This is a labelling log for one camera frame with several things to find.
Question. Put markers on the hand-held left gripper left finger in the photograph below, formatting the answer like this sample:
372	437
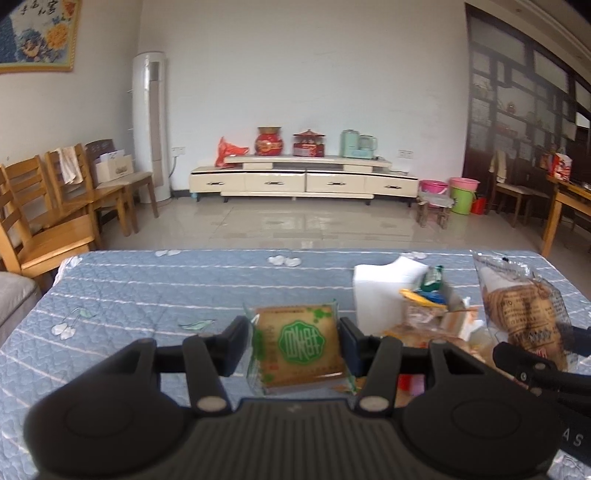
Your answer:
236	345

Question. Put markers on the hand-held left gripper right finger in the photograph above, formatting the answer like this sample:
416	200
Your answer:
349	345

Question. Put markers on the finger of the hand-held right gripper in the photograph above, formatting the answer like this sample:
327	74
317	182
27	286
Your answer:
582	341
517	362

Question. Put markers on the brown mooncake packet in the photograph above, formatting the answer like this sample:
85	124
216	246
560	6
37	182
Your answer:
298	344

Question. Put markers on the clear bag of biscuits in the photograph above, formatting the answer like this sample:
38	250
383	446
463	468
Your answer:
517	309

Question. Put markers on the red and white cardboard box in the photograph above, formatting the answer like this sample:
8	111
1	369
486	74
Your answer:
374	295

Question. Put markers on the beige round-print snack packet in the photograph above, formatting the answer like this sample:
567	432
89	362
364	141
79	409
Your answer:
411	339

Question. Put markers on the red snack packet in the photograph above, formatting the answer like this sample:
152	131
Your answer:
405	384

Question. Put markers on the orange brown snack packet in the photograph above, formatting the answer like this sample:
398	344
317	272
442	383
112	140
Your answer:
461	318

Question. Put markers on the purple snack packet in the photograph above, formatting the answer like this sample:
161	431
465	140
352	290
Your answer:
419	385

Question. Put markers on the green and white snack packet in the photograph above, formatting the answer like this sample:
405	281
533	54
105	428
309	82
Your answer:
432	278

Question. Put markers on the blue quilted blanket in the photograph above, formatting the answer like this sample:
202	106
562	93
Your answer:
138	295

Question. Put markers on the wooden table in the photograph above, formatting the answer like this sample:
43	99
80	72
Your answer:
561	199

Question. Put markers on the small red container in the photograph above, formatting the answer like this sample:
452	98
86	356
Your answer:
479	206

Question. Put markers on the small wooden stool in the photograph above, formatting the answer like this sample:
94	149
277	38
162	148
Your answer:
434	204

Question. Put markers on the wooden chair with garment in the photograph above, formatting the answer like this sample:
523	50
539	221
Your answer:
512	191

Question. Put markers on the cream tv cabinet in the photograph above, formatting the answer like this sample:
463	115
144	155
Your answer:
277	182

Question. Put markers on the green plastic bucket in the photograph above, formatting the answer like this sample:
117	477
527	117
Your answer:
461	202

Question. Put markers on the red and white bag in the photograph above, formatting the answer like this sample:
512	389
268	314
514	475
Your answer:
561	166

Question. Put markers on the pink plastic basin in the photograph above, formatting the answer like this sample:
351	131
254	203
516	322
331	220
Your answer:
434	187

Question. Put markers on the pink plastic bucket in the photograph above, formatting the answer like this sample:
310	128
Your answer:
464	183

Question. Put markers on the red plastic bag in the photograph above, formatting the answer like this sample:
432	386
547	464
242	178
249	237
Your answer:
228	154

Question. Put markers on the brown padded chair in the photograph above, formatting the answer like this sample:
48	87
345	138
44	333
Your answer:
138	177

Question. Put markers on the wooden slat-back chair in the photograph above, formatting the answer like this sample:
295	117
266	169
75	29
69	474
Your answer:
27	177
111	194
51	242

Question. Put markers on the mint green kitchen appliance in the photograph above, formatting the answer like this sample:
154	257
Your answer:
351	144

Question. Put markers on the red gift box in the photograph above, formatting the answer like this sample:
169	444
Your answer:
309	147

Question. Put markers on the red round jar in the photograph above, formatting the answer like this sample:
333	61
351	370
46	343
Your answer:
269	144

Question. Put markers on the grey sofa cushion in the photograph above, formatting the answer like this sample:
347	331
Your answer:
14	295

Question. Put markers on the white tower air conditioner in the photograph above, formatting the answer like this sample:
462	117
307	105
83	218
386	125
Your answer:
150	129

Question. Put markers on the beige towel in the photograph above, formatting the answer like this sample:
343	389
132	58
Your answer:
69	166

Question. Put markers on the dark wooden display cabinet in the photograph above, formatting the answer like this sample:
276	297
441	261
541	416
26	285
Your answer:
480	115

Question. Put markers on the white wall socket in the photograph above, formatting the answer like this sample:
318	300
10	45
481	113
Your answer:
178	151
406	154

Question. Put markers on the framed floral wall picture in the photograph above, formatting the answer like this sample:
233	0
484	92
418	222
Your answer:
37	37

